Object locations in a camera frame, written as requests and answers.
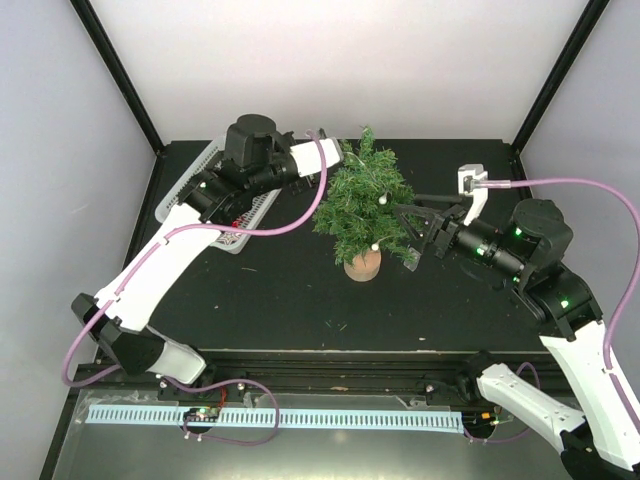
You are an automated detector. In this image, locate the light blue cable duct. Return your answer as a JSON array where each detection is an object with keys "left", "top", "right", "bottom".
[{"left": 85, "top": 405, "right": 464, "bottom": 434}]

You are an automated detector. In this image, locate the small green christmas tree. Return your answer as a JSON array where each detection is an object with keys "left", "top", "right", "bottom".
[{"left": 313, "top": 126, "right": 414, "bottom": 283}]

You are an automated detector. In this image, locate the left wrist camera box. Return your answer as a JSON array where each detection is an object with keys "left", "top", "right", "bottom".
[{"left": 290, "top": 137, "right": 344, "bottom": 177}]

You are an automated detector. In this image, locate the silver star ornament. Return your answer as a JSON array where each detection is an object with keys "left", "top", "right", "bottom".
[{"left": 213, "top": 232, "right": 248, "bottom": 253}]

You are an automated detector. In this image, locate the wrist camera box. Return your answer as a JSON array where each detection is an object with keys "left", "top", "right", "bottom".
[
  {"left": 457, "top": 164, "right": 488, "bottom": 226},
  {"left": 290, "top": 137, "right": 344, "bottom": 177}
]

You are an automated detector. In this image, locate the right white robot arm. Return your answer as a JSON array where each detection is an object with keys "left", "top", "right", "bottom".
[{"left": 394, "top": 195, "right": 639, "bottom": 479}]

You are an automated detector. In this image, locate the small circuit board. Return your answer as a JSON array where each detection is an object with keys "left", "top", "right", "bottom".
[{"left": 183, "top": 407, "right": 221, "bottom": 423}]

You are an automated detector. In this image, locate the white ball light string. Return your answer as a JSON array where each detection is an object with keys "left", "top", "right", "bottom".
[{"left": 339, "top": 149, "right": 422, "bottom": 272}]

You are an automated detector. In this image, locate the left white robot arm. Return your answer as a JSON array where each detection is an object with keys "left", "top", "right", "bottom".
[{"left": 72, "top": 114, "right": 344, "bottom": 399}]

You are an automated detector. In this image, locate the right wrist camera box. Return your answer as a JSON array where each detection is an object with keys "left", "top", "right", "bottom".
[{"left": 457, "top": 164, "right": 488, "bottom": 226}]

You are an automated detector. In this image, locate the white plastic basket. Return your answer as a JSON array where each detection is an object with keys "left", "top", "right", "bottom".
[{"left": 154, "top": 136, "right": 286, "bottom": 229}]

